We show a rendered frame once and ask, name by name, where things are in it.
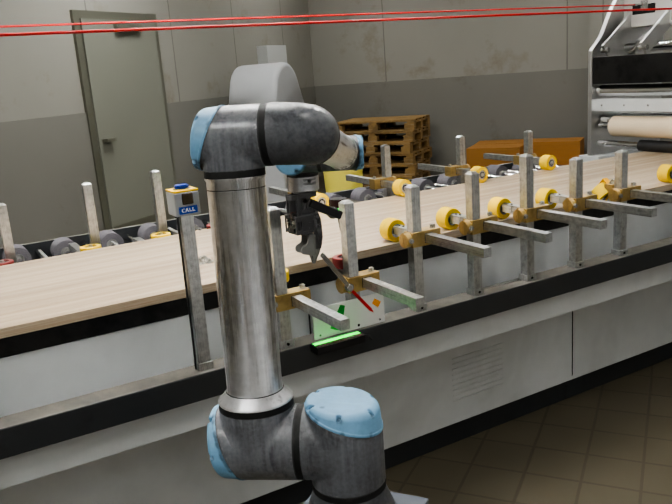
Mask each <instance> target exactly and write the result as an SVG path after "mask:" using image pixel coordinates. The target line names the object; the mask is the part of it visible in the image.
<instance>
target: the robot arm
mask: <svg viewBox="0 0 672 504"><path fill-rule="evenodd" d="M190 155H191V159H192V163H193V166H194V167H195V168H196V169H197V170H200V171H203V172H204V180H205V182H206V186H207V196H208V206H209V216H210V226H211V236H212V246H213V255H214V265H215V275H216V285H217V295H218V305H219V315H220V325H221V335H222V344H223V354H224V364H225V374H226V384H227V389H226V391H225V392H224V393H223V394H222V395H221V396H220V398H219V400H218V405H216V406H215V407H214V408H213V409H212V411H211V413H210V416H209V420H210V423H208V427H207V444H208V452H209V455H210V461H211V464H212V466H213V468H214V470H215V471H216V473H217V474H218V475H220V476H221V477H223V478H229V479H238V480H242V481H244V480H312V488H313V490H312V494H311V497H310V500H309V503H308V504H396V502H395V500H394V498H393V496H392V494H391V492H390V490H389V488H388V486H387V484H386V470H385V454H384V439H383V421H382V418H381V411H380V406H379V404H378V402H377V400H376V399H375V398H374V397H373V396H372V395H371V394H369V393H367V392H365V391H363V390H360V389H357V388H353V387H344V386H333V387H326V388H322V389H319V390H317V391H316V393H315V392H312V393H311V394H310V395H309V396H308V397H307V398H306V401H305V403H294V399H293V391H292V390H291V389H290V388H289V387H288V386H286V385H285V384H284V383H283V382H282V373H281V362H280V350H279V339H278V327H277V315H276V304H275V292H274V281H273V269H272V257H271V246H270V234H269V222H268V211H267V199H266V187H265V176H266V171H265V166H276V168H277V169H278V170H279V171H280V172H281V173H283V174H285V175H287V188H288V191H289V192H291V194H286V195H285V198H286V210H287V214H284V216H285V228H286V232H288V233H291V234H294V235H297V236H298V235H301V242H300V243H299V244H297V245H296V246H295V250H296V252H299V253H302V254H304V255H309V256H310V259H311V262H312V263H313V264H314V263H316V261H317V258H318V256H319V253H320V250H321V247H322V240H323V232H322V223H321V218H320V215H319V213H318V212H321V213H323V214H326V215H327V216H328V217H329V218H331V219H335V218H337V219H341V217H342V214H343V212H342V211H340V210H339V209H338V208H337V207H335V206H331V207H330V206H328V205H326V204H323V203H321V202H318V201H316V200H314V199H311V197H314V196H317V193H316V190H318V189H319V176H318V172H329V171H347V170H354V171H357V170H361V169H363V168H364V147H363V137H362V136H361V135H355V134H354V135H350V136H348V135H345V134H344V133H343V132H341V131H340V129H339V126H338V123H337V121H336V119H335V118H334V117H333V115H332V114H331V113H329V112H328V111H327V110H326V109H324V108H322V107H320V106H317V105H313V104H308V103H299V102H269V103H255V104H241V105H227V106H226V105H220V106H216V107H208V108H204V109H202V110H200V111H199V112H198V113H197V115H196V117H195V119H194V121H193V124H192V128H191V135H190ZM286 219H287V221H286ZM287 225H288V228H287ZM313 232H314V234H313Z"/></svg>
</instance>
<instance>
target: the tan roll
mask: <svg viewBox="0 0 672 504"><path fill-rule="evenodd" d="M598 127H599V128H605V129H608V131H609V133H610V135H612V136H622V137H644V138H665V139H672V117H670V116H613V117H612V118H611V119H610V120H609V123H599V124H598Z"/></svg>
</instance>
